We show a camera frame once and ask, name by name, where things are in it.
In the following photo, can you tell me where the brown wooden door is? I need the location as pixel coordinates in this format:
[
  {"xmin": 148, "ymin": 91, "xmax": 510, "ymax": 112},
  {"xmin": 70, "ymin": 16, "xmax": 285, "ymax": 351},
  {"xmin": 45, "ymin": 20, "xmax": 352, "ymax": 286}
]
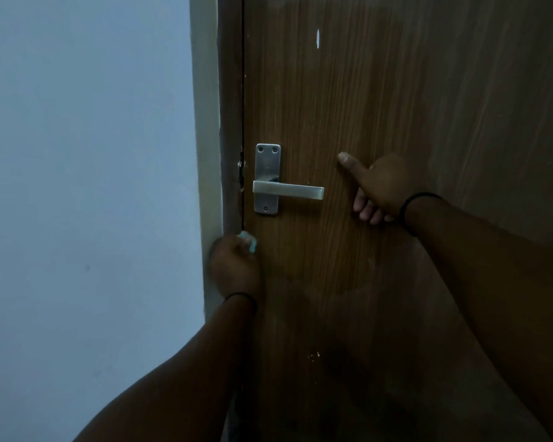
[{"xmin": 241, "ymin": 0, "xmax": 553, "ymax": 442}]

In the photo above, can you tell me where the black wristband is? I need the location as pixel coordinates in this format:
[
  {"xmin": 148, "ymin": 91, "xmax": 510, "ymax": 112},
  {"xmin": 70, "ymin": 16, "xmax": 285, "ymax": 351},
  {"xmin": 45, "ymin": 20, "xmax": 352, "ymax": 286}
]
[
  {"xmin": 398, "ymin": 192, "xmax": 443, "ymax": 238},
  {"xmin": 223, "ymin": 292, "xmax": 259, "ymax": 316}
]

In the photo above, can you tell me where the person's right hand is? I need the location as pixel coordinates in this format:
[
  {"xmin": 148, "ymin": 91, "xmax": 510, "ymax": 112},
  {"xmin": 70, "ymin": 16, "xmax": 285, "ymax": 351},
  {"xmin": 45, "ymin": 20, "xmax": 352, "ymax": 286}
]
[{"xmin": 337, "ymin": 151, "xmax": 432, "ymax": 226}]

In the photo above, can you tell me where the silver door handle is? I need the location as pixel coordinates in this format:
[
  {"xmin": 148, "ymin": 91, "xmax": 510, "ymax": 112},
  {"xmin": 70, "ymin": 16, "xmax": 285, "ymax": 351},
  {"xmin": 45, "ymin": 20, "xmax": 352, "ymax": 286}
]
[{"xmin": 252, "ymin": 142, "xmax": 326, "ymax": 216}]

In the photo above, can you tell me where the person's left forearm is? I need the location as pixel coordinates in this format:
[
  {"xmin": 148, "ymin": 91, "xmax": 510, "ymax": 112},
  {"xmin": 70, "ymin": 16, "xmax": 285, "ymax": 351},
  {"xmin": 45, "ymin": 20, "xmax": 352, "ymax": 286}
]
[{"xmin": 73, "ymin": 297, "xmax": 259, "ymax": 442}]

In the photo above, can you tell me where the person's left hand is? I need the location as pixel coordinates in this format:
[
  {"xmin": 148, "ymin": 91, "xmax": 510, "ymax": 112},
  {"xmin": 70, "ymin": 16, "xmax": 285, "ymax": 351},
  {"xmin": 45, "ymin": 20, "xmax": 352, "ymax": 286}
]
[{"xmin": 208, "ymin": 233, "xmax": 264, "ymax": 302}]

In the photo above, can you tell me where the person's right forearm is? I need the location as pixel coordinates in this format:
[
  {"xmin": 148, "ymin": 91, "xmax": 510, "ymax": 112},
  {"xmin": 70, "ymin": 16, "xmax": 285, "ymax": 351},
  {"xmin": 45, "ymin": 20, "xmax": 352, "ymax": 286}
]
[{"xmin": 403, "ymin": 195, "xmax": 553, "ymax": 442}]

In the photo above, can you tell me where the brown door frame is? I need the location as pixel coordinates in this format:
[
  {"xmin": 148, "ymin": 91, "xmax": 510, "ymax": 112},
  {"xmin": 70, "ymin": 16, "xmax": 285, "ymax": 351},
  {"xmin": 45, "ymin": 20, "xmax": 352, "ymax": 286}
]
[{"xmin": 189, "ymin": 0, "xmax": 248, "ymax": 442}]

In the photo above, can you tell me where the pale blue wet wipe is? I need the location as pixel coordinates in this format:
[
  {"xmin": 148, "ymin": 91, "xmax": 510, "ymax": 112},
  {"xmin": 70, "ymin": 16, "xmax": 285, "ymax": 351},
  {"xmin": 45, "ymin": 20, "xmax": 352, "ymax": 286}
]
[{"xmin": 237, "ymin": 230, "xmax": 258, "ymax": 255}]

